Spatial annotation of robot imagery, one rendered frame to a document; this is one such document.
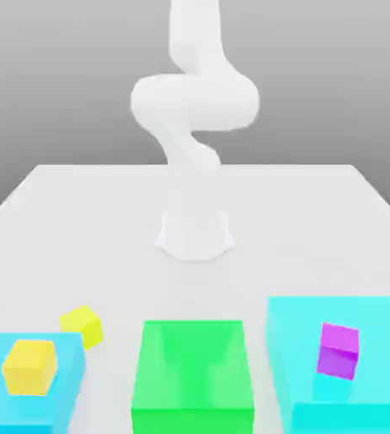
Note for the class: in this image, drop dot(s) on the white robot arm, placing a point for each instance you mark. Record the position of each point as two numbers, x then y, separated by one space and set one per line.
195 101

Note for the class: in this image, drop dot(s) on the small lime yellow cube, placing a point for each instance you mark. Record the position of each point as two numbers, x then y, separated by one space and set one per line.
83 325

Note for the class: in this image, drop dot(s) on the small purple cube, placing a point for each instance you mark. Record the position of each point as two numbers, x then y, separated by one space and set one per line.
338 352

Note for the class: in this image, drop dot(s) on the small golden yellow cube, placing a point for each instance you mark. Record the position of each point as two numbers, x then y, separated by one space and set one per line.
29 368

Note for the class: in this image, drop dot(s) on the large green box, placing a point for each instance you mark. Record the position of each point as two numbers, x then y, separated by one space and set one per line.
193 373

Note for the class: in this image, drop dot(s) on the large cyan box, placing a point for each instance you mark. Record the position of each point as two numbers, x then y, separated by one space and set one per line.
378 339

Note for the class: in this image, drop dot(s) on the large sky blue box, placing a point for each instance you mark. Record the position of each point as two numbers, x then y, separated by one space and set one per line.
28 407

